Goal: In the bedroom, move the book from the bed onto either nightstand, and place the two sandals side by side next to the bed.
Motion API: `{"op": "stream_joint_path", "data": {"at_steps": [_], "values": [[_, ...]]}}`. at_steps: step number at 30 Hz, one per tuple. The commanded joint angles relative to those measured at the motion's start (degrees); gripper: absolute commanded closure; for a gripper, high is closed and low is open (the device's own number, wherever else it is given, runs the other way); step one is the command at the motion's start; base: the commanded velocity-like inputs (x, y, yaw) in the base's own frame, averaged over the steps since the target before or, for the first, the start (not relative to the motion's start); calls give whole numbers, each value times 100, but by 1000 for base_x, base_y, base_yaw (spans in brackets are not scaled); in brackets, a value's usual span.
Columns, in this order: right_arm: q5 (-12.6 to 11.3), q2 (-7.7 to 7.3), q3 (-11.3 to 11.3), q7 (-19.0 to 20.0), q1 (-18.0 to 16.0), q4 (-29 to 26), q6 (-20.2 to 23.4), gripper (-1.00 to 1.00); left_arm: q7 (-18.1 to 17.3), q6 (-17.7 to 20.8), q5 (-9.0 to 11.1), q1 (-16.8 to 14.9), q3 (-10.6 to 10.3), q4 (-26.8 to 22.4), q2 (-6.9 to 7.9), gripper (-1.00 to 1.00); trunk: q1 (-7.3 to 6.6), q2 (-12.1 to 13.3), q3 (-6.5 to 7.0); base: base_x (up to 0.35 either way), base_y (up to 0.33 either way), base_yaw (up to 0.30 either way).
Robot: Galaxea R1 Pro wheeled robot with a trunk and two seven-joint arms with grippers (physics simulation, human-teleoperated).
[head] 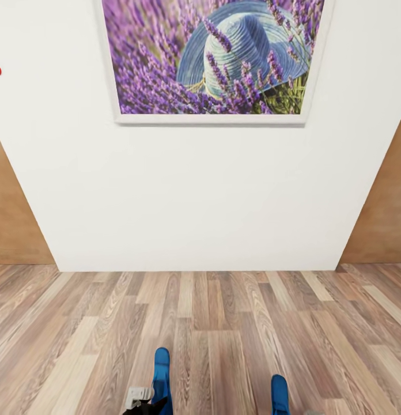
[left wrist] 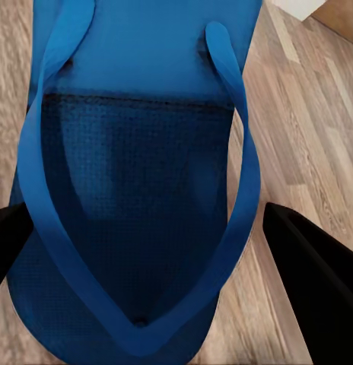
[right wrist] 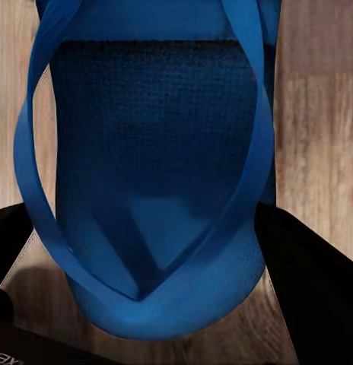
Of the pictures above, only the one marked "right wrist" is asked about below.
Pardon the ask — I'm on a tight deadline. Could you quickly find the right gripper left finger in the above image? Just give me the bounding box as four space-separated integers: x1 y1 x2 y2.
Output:
0 202 34 284

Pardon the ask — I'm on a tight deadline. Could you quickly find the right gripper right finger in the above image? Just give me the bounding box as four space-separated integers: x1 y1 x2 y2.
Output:
254 202 353 365

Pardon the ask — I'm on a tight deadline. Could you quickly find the sandal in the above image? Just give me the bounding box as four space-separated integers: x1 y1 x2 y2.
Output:
14 0 281 341

